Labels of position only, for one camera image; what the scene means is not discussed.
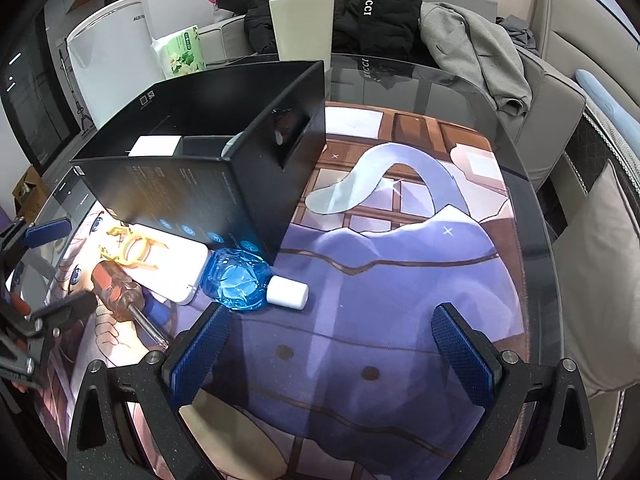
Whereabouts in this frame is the grey sofa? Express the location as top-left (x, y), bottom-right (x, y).
top-left (197, 0), bottom-right (587, 192)

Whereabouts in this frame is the brown cardboard box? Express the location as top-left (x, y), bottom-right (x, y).
top-left (10, 164), bottom-right (51, 219)

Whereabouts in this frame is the white charger plug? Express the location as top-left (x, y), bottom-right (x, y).
top-left (130, 135), bottom-right (184, 157)

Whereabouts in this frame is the printed table mat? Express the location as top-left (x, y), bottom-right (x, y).
top-left (10, 102), bottom-right (532, 480)

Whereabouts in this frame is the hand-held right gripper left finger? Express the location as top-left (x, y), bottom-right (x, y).
top-left (67, 302), bottom-right (233, 480)

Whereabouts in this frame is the white power bank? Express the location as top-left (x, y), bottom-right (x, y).
top-left (127, 237), bottom-right (211, 307)

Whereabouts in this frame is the black jacket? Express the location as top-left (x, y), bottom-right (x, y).
top-left (217, 0), bottom-right (426, 56)

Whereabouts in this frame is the beige padded headboard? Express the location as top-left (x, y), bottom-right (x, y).
top-left (535, 0), bottom-right (640, 91)

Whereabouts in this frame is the green tissue pack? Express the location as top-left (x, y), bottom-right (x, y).
top-left (152, 24), bottom-right (207, 79)

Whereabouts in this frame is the white air purifier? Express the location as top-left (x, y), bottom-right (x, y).
top-left (66, 0), bottom-right (166, 129)

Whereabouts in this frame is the beige cushion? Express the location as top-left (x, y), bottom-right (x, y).
top-left (564, 159), bottom-right (640, 402)

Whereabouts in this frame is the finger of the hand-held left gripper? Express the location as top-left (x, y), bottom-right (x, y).
top-left (0, 217), bottom-right (71, 262)
top-left (27, 291), bottom-right (97, 335)

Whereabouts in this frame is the blue bottle with white cap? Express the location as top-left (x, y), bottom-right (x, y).
top-left (201, 248), bottom-right (310, 312)

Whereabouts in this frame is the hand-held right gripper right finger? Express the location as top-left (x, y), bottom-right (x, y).
top-left (431, 302), bottom-right (598, 480)

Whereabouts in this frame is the black cardboard box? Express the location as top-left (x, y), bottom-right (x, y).
top-left (69, 60), bottom-right (327, 266)

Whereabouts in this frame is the black framed glass door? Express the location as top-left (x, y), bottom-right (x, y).
top-left (0, 7), bottom-right (83, 171)

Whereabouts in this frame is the screwdriver with clear handle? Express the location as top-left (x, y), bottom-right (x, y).
top-left (92, 264), bottom-right (169, 349)

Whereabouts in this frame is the dark grey garment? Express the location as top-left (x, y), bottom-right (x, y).
top-left (497, 14), bottom-right (539, 52)

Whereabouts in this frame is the beige cup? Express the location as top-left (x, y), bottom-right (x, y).
top-left (268, 0), bottom-right (335, 74)

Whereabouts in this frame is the light blue pillow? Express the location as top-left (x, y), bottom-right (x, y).
top-left (574, 68), bottom-right (640, 127)

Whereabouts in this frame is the yellow plastic tool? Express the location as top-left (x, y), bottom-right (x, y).
top-left (99, 227), bottom-right (169, 267)

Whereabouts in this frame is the grey hoodie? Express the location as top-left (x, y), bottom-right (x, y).
top-left (418, 2), bottom-right (534, 119)

